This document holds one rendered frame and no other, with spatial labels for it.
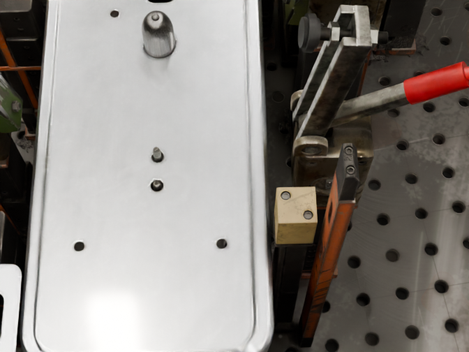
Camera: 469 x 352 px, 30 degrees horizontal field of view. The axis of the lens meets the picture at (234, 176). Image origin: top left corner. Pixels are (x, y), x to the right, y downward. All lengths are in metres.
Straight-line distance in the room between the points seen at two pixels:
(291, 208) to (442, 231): 0.44
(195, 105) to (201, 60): 0.05
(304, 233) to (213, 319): 0.11
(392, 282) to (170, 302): 0.41
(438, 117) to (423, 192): 0.11
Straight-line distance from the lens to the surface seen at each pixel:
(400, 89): 0.74
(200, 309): 0.78
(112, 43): 0.90
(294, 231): 0.76
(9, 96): 0.88
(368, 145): 0.79
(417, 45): 1.27
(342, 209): 0.66
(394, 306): 1.11
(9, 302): 0.81
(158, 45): 0.87
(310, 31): 0.64
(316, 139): 0.76
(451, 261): 1.14
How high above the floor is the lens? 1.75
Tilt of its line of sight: 66 degrees down
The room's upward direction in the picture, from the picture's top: 1 degrees counter-clockwise
